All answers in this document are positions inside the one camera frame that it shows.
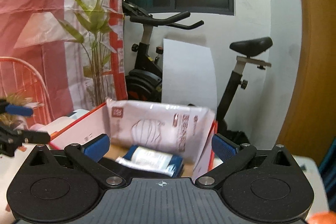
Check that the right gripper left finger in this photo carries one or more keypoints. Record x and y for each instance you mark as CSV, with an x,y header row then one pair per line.
x,y
87,157

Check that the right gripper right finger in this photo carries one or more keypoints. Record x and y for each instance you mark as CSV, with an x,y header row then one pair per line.
x,y
234,158

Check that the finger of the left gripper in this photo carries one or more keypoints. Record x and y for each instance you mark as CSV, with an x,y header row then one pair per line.
x,y
19,110
36,137

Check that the white face mask pack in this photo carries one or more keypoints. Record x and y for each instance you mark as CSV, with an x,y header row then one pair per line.
x,y
175,129

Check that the blue white wipes pack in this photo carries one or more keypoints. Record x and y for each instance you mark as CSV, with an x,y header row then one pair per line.
x,y
141,158

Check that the red strawberry cardboard box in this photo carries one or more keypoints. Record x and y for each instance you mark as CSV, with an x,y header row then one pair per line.
x,y
82,125

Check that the pink printed backdrop poster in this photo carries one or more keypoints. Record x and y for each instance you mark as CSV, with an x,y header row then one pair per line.
x,y
58,56

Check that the white curved board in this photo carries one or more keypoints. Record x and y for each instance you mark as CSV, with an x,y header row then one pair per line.
x,y
188,75

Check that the black exercise bike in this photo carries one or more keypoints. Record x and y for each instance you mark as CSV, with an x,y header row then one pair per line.
x,y
144,81

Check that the wooden door frame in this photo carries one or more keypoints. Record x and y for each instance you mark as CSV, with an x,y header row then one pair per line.
x,y
309,126

